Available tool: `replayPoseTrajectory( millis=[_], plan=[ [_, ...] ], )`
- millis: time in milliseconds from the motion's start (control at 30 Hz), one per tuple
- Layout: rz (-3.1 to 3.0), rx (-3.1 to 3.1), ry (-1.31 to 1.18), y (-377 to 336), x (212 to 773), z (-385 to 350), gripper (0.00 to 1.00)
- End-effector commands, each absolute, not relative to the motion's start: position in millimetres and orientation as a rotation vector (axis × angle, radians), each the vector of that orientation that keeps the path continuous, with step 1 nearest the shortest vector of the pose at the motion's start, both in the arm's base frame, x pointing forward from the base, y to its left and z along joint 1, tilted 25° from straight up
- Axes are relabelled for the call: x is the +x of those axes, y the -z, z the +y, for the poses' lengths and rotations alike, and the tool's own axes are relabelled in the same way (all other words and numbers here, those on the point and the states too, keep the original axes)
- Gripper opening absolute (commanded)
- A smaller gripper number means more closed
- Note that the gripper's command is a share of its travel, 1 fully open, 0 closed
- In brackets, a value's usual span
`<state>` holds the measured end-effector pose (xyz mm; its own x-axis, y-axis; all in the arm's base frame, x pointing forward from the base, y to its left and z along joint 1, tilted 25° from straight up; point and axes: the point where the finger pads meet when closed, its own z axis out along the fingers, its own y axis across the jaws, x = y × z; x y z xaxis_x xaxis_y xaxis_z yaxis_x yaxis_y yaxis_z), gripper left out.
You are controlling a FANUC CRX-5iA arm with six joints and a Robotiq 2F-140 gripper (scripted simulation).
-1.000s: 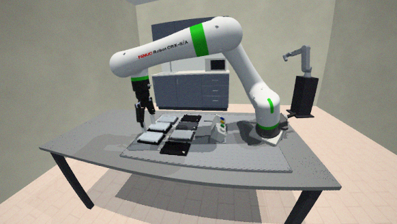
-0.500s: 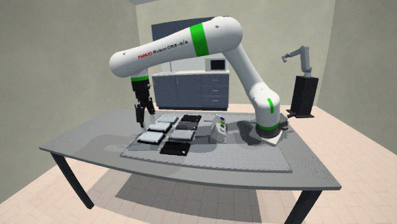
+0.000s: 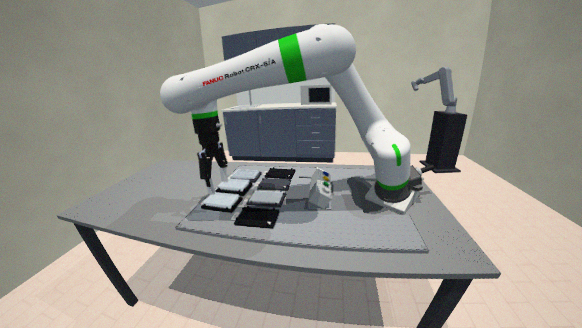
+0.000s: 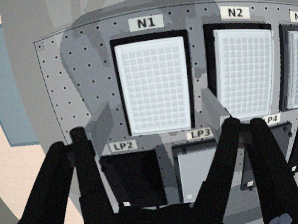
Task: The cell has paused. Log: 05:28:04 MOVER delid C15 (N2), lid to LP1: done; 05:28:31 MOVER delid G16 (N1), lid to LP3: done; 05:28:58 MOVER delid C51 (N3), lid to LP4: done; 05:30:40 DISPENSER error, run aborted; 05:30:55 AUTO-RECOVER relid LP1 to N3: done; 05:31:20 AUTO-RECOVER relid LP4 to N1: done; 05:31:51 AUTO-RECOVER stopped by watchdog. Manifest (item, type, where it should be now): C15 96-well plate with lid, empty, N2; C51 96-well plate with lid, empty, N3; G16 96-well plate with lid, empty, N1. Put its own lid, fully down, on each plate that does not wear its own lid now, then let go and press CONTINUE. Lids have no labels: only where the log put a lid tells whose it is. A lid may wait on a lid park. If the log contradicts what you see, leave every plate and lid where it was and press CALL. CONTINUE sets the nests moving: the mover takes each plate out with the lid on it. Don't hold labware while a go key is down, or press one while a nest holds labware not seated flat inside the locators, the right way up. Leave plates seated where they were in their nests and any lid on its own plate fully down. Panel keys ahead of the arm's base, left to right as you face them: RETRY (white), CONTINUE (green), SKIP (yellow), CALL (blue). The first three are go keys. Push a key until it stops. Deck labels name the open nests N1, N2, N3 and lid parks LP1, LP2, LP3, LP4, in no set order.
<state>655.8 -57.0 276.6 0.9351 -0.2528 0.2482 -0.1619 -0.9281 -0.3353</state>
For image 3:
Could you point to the white button panel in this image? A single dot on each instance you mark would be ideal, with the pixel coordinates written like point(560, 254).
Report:
point(319, 190)

